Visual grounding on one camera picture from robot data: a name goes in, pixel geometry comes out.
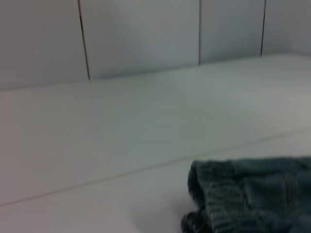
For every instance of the blue denim shorts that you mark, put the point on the blue denim shorts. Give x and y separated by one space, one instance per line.
255 199

